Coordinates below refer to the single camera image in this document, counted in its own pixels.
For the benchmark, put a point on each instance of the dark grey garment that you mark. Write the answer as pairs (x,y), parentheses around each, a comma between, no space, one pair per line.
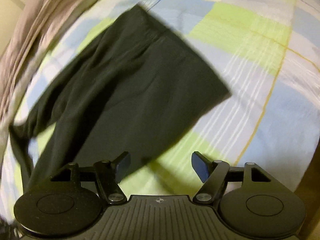
(137,88)

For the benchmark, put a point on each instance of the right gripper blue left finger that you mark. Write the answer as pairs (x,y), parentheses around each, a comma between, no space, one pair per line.
(108,176)

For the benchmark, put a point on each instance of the checked bed sheet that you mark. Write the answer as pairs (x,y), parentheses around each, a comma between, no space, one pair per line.
(268,53)

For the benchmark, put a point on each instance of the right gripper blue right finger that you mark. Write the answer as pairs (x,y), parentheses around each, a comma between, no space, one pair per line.
(212,174)

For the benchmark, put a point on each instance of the white folded quilt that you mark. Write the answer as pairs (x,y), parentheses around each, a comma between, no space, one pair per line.
(42,23)

